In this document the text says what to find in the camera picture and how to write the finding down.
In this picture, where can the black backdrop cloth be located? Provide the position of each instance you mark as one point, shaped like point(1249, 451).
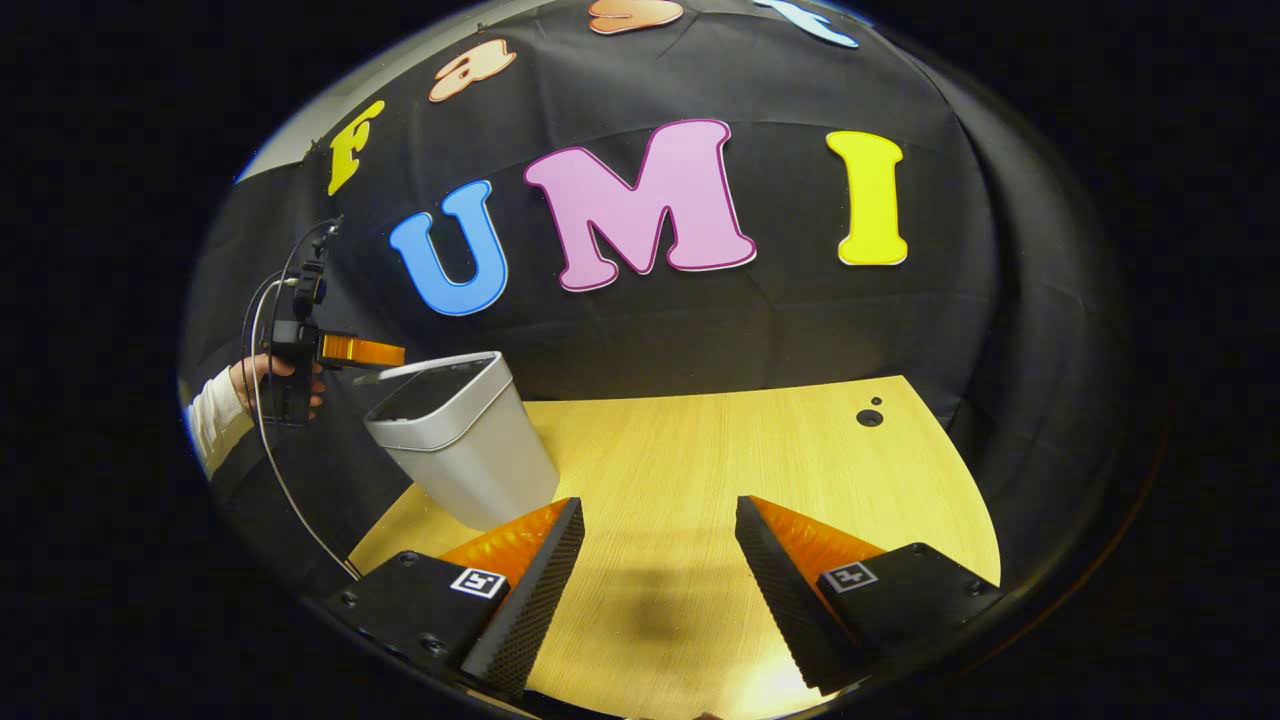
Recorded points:
point(650, 330)

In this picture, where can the white desktop garbage bin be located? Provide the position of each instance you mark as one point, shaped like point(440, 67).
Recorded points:
point(470, 450)

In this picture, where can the wooden desktop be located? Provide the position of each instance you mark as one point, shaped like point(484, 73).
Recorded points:
point(700, 450)

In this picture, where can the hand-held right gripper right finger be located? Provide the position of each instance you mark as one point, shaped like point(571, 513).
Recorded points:
point(780, 600)

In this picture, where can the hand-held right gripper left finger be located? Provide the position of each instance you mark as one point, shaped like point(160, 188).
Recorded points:
point(535, 600)

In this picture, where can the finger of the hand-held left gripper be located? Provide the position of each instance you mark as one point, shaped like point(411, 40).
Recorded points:
point(365, 351)

